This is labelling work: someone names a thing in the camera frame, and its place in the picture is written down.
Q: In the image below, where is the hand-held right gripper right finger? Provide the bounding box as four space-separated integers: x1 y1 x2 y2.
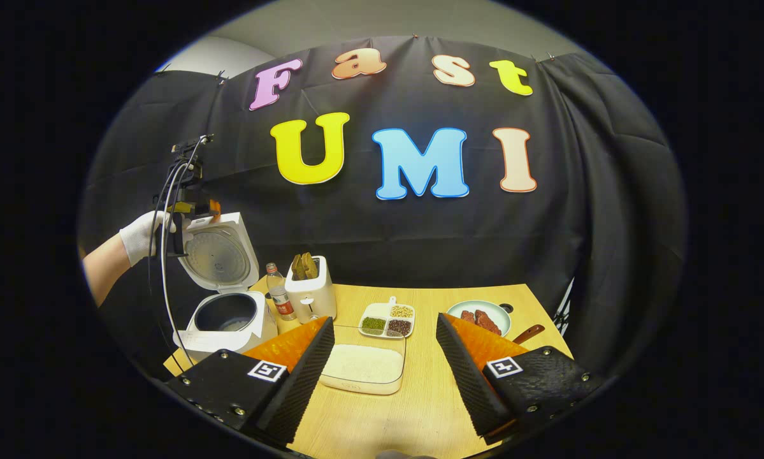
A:
435 312 612 439

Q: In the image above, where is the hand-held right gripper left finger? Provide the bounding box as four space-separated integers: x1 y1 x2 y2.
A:
164 316 336 447

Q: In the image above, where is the white rice cooker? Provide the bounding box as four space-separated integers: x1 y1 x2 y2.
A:
173 212 279 361

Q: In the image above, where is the pile of white rice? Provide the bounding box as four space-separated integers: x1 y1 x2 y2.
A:
323 344 403 384

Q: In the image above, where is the brown wooden spoon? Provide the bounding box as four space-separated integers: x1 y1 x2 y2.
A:
512 324 546 346

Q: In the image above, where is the clear glass container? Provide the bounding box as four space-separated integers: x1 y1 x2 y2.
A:
318 325 407 396

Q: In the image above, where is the pale green plate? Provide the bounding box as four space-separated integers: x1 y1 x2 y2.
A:
447 300 513 337

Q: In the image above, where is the white toaster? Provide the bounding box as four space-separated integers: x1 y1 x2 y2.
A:
284 255 338 324

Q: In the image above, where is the clear plastic bottle red label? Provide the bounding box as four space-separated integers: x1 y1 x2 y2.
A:
266 263 298 321

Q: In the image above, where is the white divided dish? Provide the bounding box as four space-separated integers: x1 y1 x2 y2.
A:
358 296 415 339

